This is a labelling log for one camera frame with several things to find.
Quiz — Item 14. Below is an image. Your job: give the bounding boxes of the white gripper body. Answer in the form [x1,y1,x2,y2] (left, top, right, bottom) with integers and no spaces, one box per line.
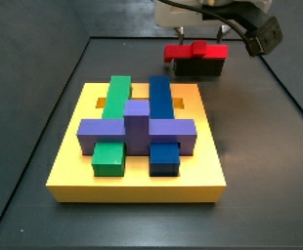
[154,0,272,27]

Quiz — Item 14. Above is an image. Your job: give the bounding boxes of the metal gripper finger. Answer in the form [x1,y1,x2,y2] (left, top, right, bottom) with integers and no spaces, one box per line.
[176,26,184,45]
[216,25,223,44]

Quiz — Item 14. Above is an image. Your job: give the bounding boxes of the red cross-shaped block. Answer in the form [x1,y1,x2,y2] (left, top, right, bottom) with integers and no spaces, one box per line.
[163,40,228,63]

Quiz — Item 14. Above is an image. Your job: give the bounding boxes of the yellow base board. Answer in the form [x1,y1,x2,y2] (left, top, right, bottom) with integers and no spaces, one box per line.
[46,83,226,203]

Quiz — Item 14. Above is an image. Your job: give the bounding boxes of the black U-shaped holder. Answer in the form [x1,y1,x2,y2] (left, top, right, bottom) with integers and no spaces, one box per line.
[174,58,224,76]

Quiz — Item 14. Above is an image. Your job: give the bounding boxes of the purple cross-shaped block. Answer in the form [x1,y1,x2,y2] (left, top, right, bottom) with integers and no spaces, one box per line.
[78,100,198,156]

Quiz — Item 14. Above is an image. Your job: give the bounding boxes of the blue long block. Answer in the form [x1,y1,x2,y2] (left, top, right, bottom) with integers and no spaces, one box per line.
[150,76,180,177]

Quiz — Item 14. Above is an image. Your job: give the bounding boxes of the green long block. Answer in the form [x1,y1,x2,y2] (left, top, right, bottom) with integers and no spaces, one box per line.
[91,76,131,177]

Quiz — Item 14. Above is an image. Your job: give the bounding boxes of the black camera cable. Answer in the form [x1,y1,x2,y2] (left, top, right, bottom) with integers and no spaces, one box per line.
[156,0,254,45]

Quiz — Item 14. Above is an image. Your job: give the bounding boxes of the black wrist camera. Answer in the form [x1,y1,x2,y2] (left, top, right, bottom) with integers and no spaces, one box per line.
[246,17,283,57]

